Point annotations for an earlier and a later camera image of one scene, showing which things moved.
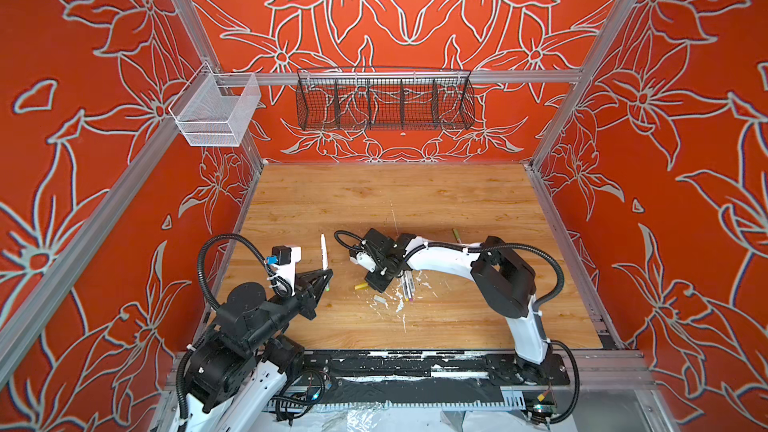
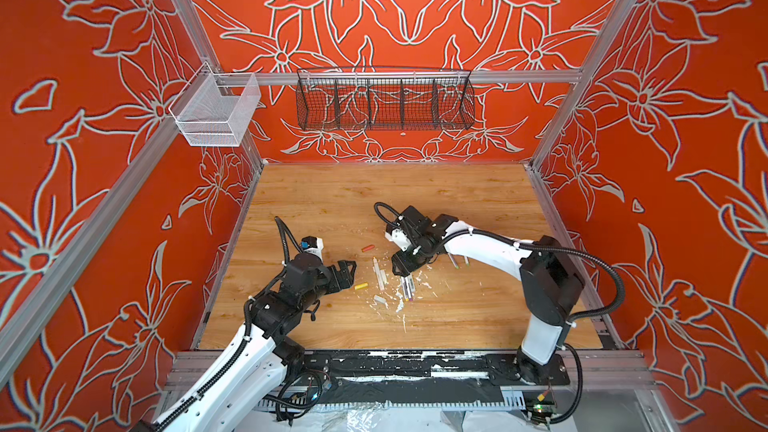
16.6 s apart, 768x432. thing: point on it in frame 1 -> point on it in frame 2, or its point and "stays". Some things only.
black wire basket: [384, 99] stays
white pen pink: [409, 287] stays
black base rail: [472, 366] stays
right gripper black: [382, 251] -> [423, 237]
